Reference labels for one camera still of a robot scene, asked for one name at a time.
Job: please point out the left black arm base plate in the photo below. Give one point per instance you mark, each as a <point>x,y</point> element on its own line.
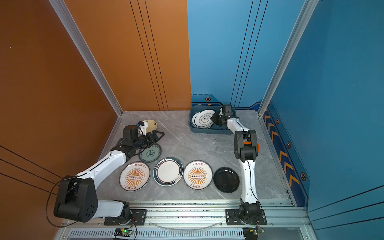
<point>137,218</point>

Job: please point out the aluminium frame rail front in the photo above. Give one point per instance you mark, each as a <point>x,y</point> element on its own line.
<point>199,220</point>

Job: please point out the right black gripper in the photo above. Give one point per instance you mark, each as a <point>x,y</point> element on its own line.
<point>214,117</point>

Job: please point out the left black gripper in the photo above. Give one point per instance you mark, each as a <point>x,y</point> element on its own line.
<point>152,141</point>

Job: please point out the right aluminium corner post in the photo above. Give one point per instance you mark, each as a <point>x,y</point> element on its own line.
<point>295,36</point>

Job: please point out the cream yellow floral plate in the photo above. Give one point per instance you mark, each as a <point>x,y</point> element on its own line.
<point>150,125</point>

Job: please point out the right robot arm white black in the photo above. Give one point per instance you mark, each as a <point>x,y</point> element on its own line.
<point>246,150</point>

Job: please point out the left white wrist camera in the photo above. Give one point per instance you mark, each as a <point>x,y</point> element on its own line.
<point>142,128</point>

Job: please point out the left aluminium corner post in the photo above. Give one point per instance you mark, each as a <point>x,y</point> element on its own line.
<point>74,32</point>

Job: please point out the white orange sunburst plate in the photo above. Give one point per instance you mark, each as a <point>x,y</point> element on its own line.
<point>135,176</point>
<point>198,175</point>

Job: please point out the aluminium corner post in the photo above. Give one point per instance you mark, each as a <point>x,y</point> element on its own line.
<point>295,36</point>
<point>74,32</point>

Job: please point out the white orange sunburst plate centre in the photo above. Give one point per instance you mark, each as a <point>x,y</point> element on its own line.
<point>198,175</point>

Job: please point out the teal plastic bin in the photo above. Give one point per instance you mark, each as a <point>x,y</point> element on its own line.
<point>214,129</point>

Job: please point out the green patterned small plate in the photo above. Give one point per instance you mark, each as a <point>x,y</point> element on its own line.
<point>151,154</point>

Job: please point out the left green circuit board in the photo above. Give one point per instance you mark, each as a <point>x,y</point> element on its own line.
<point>124,234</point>

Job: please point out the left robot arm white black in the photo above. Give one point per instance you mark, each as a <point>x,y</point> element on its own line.
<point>77,195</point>

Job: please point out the green circuit board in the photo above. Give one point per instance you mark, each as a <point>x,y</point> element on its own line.
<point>252,233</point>
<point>124,234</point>

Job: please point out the white orange sunburst plate left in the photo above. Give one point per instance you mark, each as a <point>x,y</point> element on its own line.
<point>135,176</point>

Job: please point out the right green circuit board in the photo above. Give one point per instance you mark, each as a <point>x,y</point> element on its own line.
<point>252,233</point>

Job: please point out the white plate black emblem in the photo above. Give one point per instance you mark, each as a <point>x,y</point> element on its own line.
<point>194,121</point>
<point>204,118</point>

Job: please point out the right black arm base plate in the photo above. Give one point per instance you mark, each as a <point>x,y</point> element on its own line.
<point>237,217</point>

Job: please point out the white plate dark green rim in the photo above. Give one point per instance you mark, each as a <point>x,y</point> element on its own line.
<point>168,172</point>

